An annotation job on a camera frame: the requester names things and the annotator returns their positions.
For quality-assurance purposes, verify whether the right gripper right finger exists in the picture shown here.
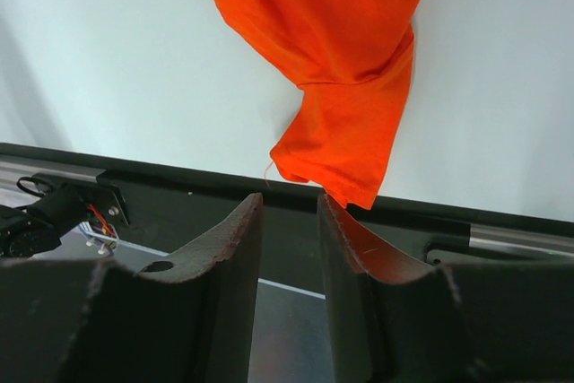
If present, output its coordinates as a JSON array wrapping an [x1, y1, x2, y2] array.
[[317, 196, 573, 382]]

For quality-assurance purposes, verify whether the orange t shirt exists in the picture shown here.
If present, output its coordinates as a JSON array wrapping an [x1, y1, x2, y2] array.
[[214, 0, 421, 209]]

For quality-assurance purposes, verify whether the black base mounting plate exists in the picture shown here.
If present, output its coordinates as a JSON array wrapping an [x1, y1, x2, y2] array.
[[1, 144, 573, 292]]

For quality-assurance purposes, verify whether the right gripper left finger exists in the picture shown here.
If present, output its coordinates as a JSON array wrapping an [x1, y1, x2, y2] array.
[[1, 194, 263, 382]]

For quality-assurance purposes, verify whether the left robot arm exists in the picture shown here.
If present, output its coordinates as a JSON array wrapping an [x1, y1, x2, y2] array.
[[1, 174, 130, 258]]

